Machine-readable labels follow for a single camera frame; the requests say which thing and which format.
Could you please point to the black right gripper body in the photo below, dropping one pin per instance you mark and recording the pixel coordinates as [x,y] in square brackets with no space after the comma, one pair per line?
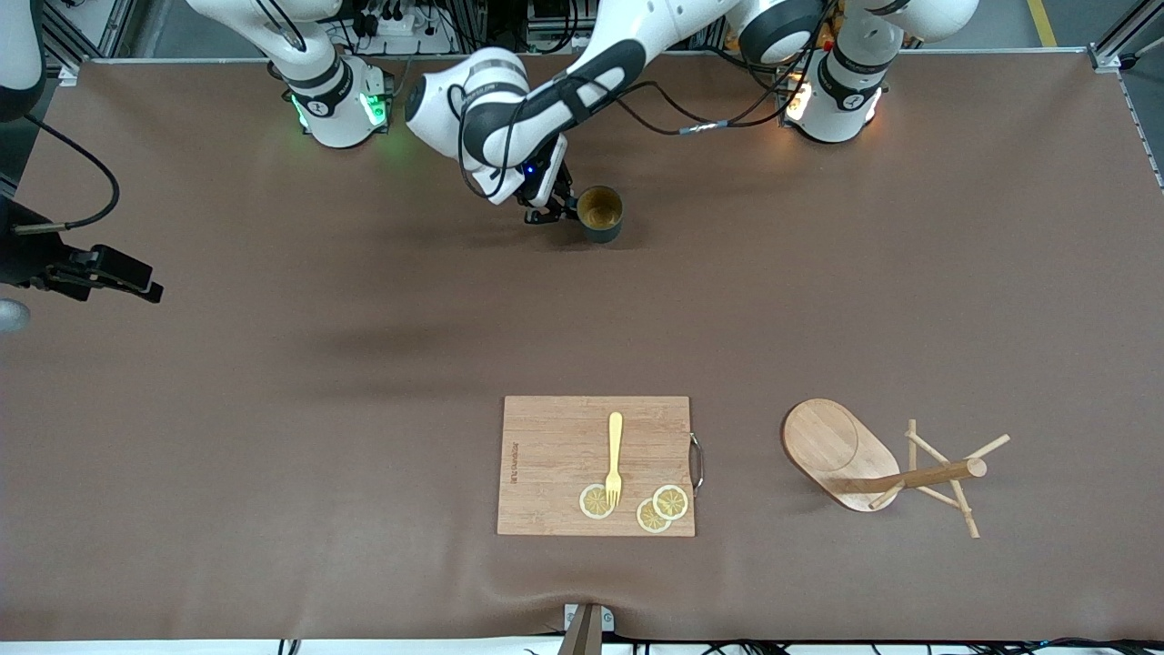
[27,262]

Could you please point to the dark green mug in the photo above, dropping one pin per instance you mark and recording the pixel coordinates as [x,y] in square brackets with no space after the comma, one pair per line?
[602,216]

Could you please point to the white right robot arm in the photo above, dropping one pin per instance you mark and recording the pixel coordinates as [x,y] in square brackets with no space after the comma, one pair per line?
[338,111]

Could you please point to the wooden mug tree rack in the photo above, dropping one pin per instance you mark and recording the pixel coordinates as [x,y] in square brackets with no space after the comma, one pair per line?
[823,446]

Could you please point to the white power strip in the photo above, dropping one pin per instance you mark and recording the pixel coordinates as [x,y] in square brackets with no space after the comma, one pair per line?
[400,35]

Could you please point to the yellow plastic fork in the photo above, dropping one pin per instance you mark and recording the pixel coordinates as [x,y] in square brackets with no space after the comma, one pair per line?
[615,446]

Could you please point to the wooden cutting board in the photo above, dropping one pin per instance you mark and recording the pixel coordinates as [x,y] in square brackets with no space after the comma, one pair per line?
[555,464]

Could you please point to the lemon slice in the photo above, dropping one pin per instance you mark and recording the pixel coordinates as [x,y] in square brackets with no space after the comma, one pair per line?
[591,503]
[671,501]
[649,518]

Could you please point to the aluminium frame post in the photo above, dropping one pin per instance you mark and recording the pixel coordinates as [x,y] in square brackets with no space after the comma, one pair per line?
[1123,41]
[82,32]

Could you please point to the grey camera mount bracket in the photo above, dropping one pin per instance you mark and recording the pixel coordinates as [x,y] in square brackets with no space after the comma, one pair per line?
[587,628]

